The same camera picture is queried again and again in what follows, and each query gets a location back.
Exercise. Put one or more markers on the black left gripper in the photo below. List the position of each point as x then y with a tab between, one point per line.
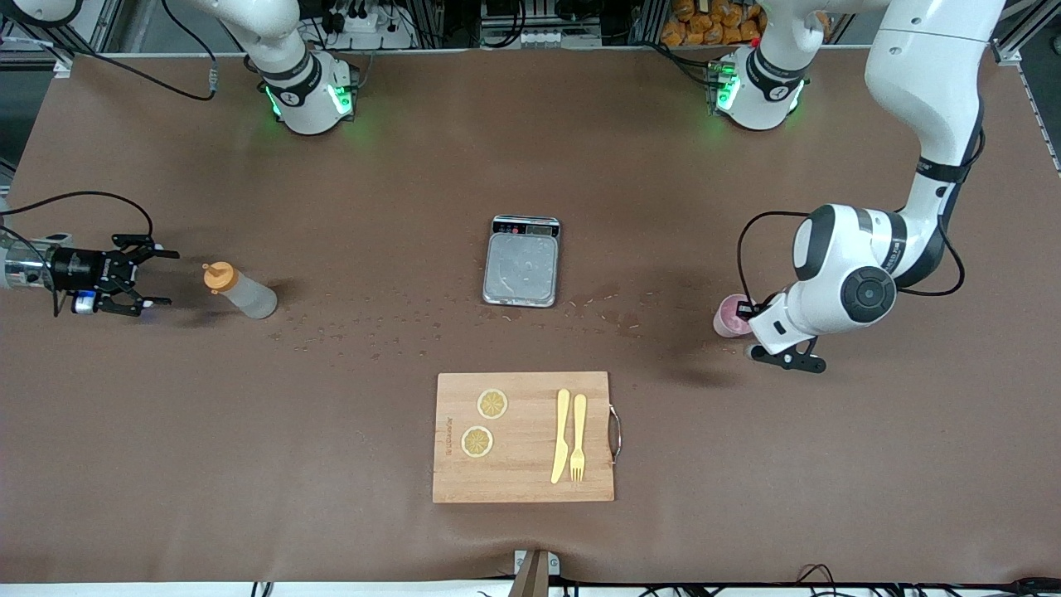
742	315

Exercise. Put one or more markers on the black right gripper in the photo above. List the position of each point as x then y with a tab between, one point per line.
76	269

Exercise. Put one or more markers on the pink plastic cup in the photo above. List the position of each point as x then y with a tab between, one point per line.
728	317

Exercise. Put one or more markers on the clear sauce bottle orange cap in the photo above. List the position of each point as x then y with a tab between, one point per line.
249	297

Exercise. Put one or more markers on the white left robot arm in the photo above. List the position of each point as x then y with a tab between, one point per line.
928	75

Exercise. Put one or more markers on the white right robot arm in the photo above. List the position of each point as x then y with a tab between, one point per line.
302	108

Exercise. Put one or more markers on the yellow plastic fork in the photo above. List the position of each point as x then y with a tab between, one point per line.
578	423

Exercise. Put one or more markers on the yellow plastic knife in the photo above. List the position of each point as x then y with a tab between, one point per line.
563	431

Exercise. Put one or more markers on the silver digital kitchen scale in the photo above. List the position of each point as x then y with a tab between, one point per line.
522	269

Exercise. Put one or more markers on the lemon slice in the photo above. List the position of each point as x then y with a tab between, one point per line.
477	441
492	404

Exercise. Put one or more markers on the wooden cutting board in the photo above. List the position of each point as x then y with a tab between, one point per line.
522	473

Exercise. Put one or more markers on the orange snack pile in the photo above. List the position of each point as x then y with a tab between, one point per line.
713	25

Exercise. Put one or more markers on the white terminal block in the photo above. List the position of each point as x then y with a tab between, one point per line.
555	38

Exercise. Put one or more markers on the white power strip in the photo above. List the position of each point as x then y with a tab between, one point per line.
365	25

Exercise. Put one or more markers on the aluminium frame post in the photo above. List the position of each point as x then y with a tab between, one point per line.
429	21
646	21

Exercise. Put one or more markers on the table edge mounting bracket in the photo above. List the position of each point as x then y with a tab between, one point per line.
535	576

